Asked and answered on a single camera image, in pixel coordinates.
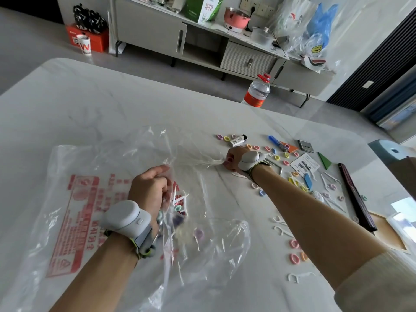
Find blue pen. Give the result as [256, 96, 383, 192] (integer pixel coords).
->
[267, 135, 289, 152]

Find grey white right wrist tracker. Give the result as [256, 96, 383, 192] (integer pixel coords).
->
[239, 151, 272, 181]

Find white pot with lid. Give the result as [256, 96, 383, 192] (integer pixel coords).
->
[250, 26, 274, 46]

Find green white carton box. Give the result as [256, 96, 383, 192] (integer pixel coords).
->
[181, 0, 225, 24]

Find person's left hand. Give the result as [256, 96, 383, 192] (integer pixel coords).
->
[128, 164, 172, 237]

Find light blue stool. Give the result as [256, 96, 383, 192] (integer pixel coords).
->
[368, 139, 413, 167]

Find silver metal triangle frame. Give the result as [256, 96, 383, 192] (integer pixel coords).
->
[266, 158, 284, 176]

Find person's left forearm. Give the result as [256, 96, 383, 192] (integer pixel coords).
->
[49, 231, 140, 312]

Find pink electric pot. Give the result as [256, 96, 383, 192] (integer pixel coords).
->
[224, 6, 252, 33]

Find dark maroon long box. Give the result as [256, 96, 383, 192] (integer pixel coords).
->
[338, 162, 378, 232]

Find large water bottle red cap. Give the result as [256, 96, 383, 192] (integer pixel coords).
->
[241, 73, 271, 109]

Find grey sideboard cabinet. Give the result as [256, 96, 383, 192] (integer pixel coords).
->
[111, 0, 336, 108]

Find white bag smiley print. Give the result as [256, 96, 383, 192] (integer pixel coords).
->
[300, 45, 338, 74]

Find orange red shoe box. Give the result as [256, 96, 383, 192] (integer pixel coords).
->
[66, 24, 110, 54]

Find cream sweater sleeve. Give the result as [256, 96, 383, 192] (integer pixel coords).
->
[334, 249, 416, 312]

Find white cup red print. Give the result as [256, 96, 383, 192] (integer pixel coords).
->
[76, 34, 93, 57]

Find scattered colourful hair ties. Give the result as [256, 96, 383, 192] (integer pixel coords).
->
[216, 133, 368, 265]

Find person's right hand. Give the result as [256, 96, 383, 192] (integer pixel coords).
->
[224, 146, 251, 173]

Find grey white wrist tracker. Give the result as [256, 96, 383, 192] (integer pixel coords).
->
[100, 200, 160, 260]
[239, 151, 272, 181]

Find row of wall sockets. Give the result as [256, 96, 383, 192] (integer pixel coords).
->
[240, 0, 276, 17]

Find clear plastic bag red print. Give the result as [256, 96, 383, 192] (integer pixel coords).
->
[0, 126, 252, 312]

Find person's right forearm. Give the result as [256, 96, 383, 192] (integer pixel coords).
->
[251, 165, 390, 291]

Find green triangle tile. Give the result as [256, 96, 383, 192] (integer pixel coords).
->
[317, 152, 333, 171]

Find wooden tray frame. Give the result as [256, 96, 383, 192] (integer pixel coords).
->
[368, 209, 409, 254]

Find scattered white floss picks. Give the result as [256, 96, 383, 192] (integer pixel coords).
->
[232, 170, 350, 284]

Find white printed card package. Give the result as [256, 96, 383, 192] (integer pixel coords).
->
[290, 153, 321, 180]

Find grey white left wrist tracker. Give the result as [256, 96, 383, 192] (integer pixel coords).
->
[100, 200, 160, 260]

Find black slatted panel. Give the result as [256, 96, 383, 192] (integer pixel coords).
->
[326, 7, 416, 113]

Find blue plastic bag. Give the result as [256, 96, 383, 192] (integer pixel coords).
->
[302, 3, 339, 59]

